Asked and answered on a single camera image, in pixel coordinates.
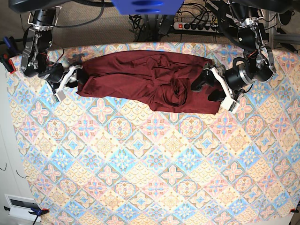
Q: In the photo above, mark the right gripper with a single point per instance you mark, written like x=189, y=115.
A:
x=70, y=79

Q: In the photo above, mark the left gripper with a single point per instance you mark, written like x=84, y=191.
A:
x=207, y=82

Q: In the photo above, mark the dark red t-shirt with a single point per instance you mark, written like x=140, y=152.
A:
x=162, y=80

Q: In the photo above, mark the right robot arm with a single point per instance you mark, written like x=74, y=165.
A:
x=35, y=60

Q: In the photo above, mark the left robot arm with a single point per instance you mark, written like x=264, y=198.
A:
x=239, y=21

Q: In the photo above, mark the clamp upper left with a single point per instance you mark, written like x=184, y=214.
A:
x=11, y=52

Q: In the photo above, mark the patterned colourful tablecloth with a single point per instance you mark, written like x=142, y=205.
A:
x=112, y=161

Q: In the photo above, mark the white power strip red switch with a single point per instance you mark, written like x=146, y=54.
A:
x=196, y=27

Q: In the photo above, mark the blue plastic mount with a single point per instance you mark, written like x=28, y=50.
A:
x=147, y=7

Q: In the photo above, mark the blue handled clamp lower left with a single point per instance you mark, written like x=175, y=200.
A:
x=32, y=214

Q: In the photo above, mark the white wall socket box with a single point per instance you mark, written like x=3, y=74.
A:
x=19, y=207

